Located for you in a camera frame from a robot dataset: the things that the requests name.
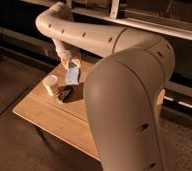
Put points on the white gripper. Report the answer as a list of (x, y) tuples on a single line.
[(67, 52)]

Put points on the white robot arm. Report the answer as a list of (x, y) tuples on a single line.
[(121, 90)]

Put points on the white ceramic cup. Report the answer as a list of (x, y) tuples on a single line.
[(50, 82)]

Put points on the black rectangular block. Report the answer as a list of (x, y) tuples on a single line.
[(64, 94)]

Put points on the white shelf frame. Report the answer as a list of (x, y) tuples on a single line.
[(169, 17)]

